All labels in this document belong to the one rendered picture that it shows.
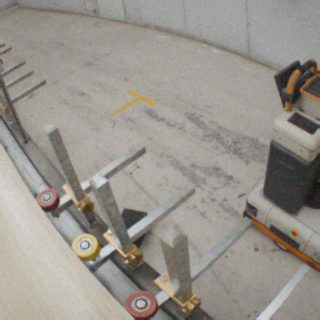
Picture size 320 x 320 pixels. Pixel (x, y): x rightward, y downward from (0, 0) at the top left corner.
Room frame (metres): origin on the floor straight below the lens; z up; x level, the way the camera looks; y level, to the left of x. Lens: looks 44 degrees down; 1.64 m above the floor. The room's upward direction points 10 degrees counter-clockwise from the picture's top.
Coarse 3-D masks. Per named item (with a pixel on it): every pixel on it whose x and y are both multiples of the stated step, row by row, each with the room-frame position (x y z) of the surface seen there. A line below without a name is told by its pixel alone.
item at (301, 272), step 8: (304, 264) 0.31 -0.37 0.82; (296, 272) 0.30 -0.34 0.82; (304, 272) 0.29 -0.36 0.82; (296, 280) 0.27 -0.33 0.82; (288, 288) 0.25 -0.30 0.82; (280, 296) 0.24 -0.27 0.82; (288, 296) 0.23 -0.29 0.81; (272, 304) 0.22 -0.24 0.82; (280, 304) 0.21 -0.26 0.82; (264, 312) 0.20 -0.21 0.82; (272, 312) 0.20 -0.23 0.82
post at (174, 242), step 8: (168, 232) 0.31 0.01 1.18; (176, 232) 0.30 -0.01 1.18; (160, 240) 0.30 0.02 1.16; (168, 240) 0.29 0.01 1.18; (176, 240) 0.29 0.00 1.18; (184, 240) 0.29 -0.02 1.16; (168, 248) 0.29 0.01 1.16; (176, 248) 0.28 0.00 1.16; (184, 248) 0.29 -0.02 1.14; (168, 256) 0.29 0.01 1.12; (176, 256) 0.28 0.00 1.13; (184, 256) 0.29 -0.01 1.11; (168, 264) 0.30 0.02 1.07; (176, 264) 0.28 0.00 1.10; (184, 264) 0.29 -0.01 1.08; (168, 272) 0.30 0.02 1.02; (176, 272) 0.28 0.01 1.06; (184, 272) 0.29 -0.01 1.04; (176, 280) 0.28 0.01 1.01; (184, 280) 0.29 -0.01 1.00; (176, 288) 0.29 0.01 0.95; (184, 288) 0.28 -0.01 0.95; (176, 296) 0.30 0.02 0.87; (184, 296) 0.28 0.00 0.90
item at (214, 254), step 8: (240, 224) 0.50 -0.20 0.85; (248, 224) 0.49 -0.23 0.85; (232, 232) 0.48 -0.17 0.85; (240, 232) 0.47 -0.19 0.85; (224, 240) 0.46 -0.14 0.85; (232, 240) 0.45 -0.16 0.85; (216, 248) 0.44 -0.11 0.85; (224, 248) 0.43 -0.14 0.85; (208, 256) 0.42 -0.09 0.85; (216, 256) 0.41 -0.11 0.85; (200, 264) 0.39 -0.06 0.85; (208, 264) 0.39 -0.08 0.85; (192, 272) 0.37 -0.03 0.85; (200, 272) 0.37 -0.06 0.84; (192, 280) 0.35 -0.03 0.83; (160, 296) 0.31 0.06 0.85; (168, 296) 0.31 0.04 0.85; (160, 304) 0.29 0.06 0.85
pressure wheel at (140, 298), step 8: (136, 296) 0.30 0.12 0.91; (144, 296) 0.30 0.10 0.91; (152, 296) 0.29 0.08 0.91; (128, 304) 0.28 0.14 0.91; (136, 304) 0.28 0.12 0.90; (144, 304) 0.27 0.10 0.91; (152, 304) 0.27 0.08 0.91; (128, 312) 0.25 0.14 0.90; (136, 312) 0.25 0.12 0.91; (144, 312) 0.25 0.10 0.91; (152, 312) 0.25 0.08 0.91
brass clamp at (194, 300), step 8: (160, 280) 0.36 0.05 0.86; (168, 280) 0.36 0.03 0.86; (160, 288) 0.34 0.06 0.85; (168, 288) 0.33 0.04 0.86; (192, 296) 0.29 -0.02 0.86; (176, 304) 0.29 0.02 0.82; (184, 304) 0.27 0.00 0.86; (192, 304) 0.27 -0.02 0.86; (200, 304) 0.28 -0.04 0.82; (184, 312) 0.26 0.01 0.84; (192, 312) 0.26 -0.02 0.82
